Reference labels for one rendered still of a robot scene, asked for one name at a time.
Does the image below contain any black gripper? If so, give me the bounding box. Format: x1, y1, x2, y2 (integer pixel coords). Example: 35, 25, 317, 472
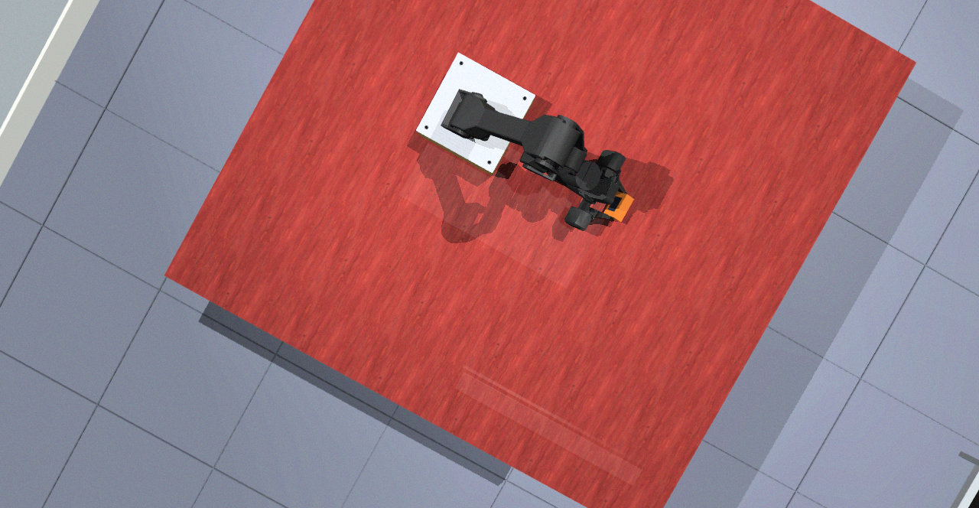
564, 150, 627, 231

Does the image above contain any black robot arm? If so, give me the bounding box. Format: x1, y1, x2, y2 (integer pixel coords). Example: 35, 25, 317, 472
441, 89, 619, 205

